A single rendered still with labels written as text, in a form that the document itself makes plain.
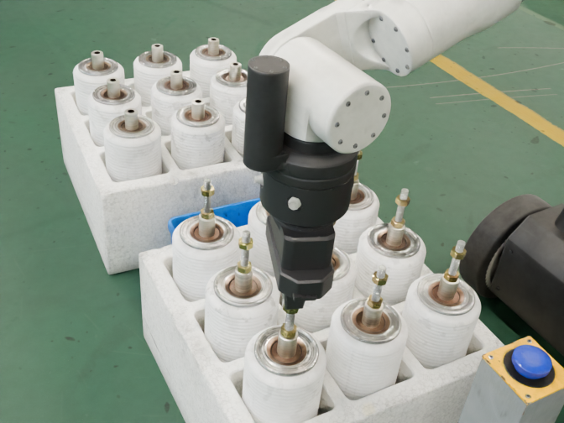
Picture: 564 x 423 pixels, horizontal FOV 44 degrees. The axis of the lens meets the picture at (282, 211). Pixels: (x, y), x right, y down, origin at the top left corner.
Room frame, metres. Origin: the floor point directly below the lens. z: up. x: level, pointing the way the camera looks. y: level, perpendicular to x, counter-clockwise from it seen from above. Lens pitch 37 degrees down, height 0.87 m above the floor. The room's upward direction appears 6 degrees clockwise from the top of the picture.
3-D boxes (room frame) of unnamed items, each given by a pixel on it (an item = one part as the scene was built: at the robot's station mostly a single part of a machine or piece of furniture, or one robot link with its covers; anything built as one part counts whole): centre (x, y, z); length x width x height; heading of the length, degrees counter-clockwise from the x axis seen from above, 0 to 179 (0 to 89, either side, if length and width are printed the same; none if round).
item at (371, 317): (0.62, -0.12, 0.26); 0.02 x 0.02 x 0.03
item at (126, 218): (1.18, 0.22, 0.09); 0.39 x 0.39 x 0.18; 29
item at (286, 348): (0.55, -0.02, 0.26); 0.02 x 0.02 x 0.03
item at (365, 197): (0.88, -0.10, 0.25); 0.08 x 0.08 x 0.01
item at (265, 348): (0.55, -0.02, 0.25); 0.08 x 0.08 x 0.01
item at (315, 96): (0.54, -0.02, 0.57); 0.11 x 0.11 x 0.11; 35
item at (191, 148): (1.07, 0.16, 0.16); 0.10 x 0.10 x 0.18
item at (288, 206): (0.55, -0.02, 0.45); 0.13 x 0.10 x 0.12; 13
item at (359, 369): (0.62, -0.12, 0.16); 0.10 x 0.10 x 0.18
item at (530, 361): (0.51, -0.28, 0.32); 0.04 x 0.04 x 0.02
